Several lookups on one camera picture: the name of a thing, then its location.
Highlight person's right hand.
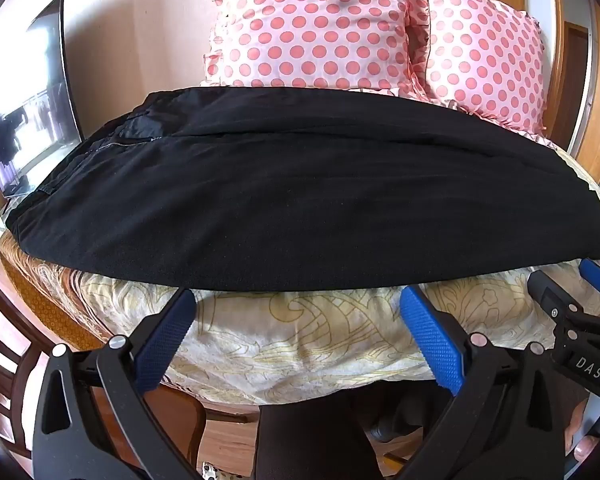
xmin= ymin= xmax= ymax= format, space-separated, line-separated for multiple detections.
xmin=565 ymin=400 xmax=600 ymax=467

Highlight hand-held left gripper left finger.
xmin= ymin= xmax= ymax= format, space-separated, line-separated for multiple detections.
xmin=30 ymin=288 xmax=198 ymax=480

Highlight black pants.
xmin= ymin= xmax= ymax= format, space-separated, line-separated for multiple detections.
xmin=7 ymin=85 xmax=600 ymax=292

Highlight small pink polka dot pillow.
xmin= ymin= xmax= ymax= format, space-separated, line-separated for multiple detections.
xmin=405 ymin=0 xmax=548 ymax=136

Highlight large pink polka dot pillow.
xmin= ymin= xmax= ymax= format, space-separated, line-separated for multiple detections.
xmin=200 ymin=0 xmax=431 ymax=96

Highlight wooden chair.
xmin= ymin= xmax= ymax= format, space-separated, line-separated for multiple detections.
xmin=0 ymin=317 xmax=38 ymax=461

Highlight cream patterned bedspread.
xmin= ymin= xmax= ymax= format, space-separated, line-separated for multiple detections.
xmin=0 ymin=125 xmax=600 ymax=406

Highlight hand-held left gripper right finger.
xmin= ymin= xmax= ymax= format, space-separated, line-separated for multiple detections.
xmin=399 ymin=286 xmax=568 ymax=480

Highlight flat screen television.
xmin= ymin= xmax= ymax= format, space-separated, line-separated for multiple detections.
xmin=0 ymin=0 xmax=86 ymax=198

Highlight person's dark clothed legs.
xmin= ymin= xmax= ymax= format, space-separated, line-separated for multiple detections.
xmin=252 ymin=389 xmax=453 ymax=480

